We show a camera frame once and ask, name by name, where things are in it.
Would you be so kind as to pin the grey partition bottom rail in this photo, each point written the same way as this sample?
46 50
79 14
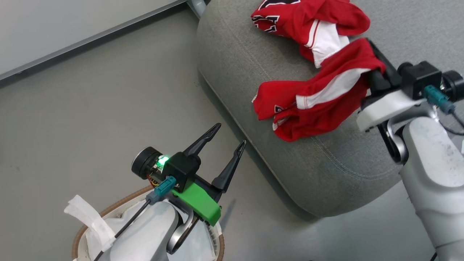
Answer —
83 40

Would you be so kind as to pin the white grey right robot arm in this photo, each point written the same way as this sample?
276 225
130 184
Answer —
435 174

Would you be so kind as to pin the red white sports jersey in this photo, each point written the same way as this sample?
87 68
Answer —
326 108

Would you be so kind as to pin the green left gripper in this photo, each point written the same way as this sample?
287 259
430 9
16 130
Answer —
201 203

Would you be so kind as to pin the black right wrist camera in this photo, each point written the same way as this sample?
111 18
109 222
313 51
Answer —
422 78

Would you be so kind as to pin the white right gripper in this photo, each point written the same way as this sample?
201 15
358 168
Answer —
388 107

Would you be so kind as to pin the grey fabric sofa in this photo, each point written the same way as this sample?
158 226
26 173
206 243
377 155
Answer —
253 90

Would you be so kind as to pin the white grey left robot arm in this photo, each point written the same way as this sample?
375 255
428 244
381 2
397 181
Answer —
148 232

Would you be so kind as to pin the white cloth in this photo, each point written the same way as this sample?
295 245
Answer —
94 224

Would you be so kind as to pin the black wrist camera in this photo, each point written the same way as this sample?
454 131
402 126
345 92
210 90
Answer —
422 78
177 166

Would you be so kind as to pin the white laundry basket brown rim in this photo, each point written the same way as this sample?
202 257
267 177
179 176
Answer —
78 241

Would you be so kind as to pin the grey partition post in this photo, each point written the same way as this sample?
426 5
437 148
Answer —
197 6

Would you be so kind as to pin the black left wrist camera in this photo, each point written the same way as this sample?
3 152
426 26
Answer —
177 166

